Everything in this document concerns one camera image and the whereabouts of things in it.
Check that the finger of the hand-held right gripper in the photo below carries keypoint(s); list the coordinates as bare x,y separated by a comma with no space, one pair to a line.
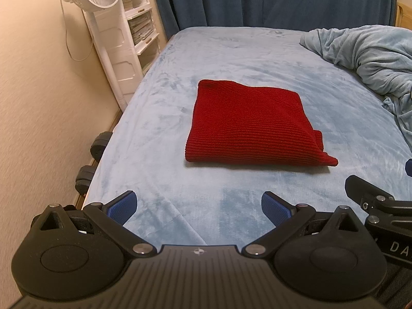
363,188
409,167

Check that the white shelf unit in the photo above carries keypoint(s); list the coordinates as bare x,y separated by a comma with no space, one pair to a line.
127,61

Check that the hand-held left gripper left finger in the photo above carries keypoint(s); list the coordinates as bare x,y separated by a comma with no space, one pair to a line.
124,207

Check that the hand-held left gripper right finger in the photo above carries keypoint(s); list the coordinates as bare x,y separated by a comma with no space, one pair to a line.
273,207

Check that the wooden headboard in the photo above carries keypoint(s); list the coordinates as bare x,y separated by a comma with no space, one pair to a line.
405,14

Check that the dark blue curtain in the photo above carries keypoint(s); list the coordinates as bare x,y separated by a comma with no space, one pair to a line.
273,0

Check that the light blue fleece blanket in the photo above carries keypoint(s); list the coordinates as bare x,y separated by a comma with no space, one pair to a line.
363,54

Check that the red knit sweater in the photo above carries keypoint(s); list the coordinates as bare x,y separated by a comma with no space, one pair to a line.
251,125

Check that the black dumbbell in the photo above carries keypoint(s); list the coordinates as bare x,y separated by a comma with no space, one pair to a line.
84,178
100,144

